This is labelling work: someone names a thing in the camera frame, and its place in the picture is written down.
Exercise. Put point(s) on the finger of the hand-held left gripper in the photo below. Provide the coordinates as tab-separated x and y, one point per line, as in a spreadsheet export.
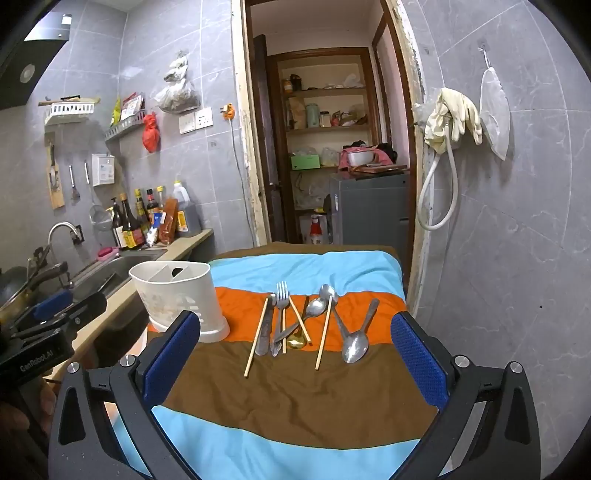
51	304
87	307

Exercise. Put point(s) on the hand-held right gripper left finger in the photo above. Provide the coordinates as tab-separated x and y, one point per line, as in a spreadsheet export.
171	364

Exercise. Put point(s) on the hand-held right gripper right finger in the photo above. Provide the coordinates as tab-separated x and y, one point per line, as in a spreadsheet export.
418	364

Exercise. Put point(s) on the large steel spoon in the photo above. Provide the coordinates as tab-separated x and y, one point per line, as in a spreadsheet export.
355	347

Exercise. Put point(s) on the white plastic utensil holder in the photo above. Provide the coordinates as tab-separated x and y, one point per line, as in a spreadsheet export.
175	295

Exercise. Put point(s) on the steel fork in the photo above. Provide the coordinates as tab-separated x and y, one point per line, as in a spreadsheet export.
282	295

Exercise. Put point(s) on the person's left hand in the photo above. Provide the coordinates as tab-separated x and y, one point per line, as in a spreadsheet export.
18	415

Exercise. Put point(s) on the black wok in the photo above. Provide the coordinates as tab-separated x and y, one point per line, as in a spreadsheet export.
18	286

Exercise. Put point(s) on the steel sink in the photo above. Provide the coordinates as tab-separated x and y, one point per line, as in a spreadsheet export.
115	272

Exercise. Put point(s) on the pink soap dish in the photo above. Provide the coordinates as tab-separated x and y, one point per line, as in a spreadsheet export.
108	254

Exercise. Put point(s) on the steel faucet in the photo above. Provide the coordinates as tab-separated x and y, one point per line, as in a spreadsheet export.
62	228

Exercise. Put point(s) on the dark pump bottle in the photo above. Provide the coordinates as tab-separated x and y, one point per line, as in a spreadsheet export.
117	226

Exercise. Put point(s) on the tan cap sauce bottle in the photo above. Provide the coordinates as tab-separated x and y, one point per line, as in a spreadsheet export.
131	230

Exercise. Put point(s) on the steel mesh strainer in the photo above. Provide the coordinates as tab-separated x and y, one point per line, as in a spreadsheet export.
100	214

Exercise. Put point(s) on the steel table knife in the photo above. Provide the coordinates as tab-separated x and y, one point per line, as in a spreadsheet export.
263	337

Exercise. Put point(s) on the blue white packet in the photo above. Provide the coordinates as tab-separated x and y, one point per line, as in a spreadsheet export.
154	228

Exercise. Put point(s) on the yellow cap sauce bottle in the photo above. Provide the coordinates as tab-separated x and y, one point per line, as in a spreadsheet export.
141	207

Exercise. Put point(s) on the small steel spoon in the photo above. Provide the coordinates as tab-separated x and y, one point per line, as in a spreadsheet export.
316	307
328	291

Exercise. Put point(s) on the red chili packet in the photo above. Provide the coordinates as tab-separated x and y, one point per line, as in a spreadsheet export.
168	221

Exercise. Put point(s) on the wooden knife holder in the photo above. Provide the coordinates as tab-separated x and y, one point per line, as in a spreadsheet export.
55	184

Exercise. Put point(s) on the beige kitchen counter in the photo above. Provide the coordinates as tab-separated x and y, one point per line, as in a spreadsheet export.
189	242

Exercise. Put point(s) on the gold spoon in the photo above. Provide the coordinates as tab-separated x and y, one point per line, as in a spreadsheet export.
298	343

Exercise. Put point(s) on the striped blanket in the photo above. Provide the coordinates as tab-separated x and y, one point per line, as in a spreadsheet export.
286	406

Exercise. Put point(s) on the red cap sauce bottle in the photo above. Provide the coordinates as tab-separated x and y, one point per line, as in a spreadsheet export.
151	201

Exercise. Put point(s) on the clear yellow cap bottle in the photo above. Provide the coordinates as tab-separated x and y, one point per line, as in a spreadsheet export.
160	198

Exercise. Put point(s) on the large oil jug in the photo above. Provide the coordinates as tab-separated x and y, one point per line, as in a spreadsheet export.
187	212

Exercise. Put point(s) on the red plastic bag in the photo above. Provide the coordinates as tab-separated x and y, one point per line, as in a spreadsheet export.
151	134

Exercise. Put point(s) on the wooden cutting board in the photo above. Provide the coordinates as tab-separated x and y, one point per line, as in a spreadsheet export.
378	169

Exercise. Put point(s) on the snack packets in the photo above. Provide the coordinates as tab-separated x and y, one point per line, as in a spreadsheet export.
129	106

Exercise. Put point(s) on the white bowl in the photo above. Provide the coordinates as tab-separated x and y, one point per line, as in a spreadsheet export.
360	158

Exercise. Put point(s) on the pink cloth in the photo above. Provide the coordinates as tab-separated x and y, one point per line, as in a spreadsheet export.
346	159

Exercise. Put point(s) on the green box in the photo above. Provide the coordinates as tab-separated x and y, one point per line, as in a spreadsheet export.
304	162

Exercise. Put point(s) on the clear plastic bag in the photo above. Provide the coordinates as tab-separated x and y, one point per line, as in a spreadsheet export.
178	90

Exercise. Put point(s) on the black range hood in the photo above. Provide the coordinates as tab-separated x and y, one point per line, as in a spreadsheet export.
27	69

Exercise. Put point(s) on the orange plug adapter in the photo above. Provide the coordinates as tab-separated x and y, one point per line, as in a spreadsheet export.
228	111

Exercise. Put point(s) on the dark wooden door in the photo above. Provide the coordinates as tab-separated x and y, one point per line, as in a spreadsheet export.
268	138

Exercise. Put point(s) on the cream rubber gloves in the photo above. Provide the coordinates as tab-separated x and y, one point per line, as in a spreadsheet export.
455	115

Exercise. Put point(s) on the white mesh bag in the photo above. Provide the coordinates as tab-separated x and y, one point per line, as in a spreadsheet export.
495	115

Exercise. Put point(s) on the teal canister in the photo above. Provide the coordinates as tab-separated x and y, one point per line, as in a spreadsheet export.
312	116

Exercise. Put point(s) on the wooden shelf unit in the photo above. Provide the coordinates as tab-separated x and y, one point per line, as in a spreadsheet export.
332	92

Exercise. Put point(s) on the white wall box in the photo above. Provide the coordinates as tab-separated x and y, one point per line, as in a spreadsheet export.
102	170

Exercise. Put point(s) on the grey wall rack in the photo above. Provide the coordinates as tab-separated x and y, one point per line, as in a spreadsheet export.
122	127

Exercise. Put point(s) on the white wall basket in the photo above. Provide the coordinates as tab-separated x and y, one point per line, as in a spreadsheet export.
69	110

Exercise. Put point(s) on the white wall socket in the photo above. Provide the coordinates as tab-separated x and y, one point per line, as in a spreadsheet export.
204	117

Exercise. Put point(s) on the wooden door frame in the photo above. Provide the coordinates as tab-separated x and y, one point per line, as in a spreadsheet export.
242	138

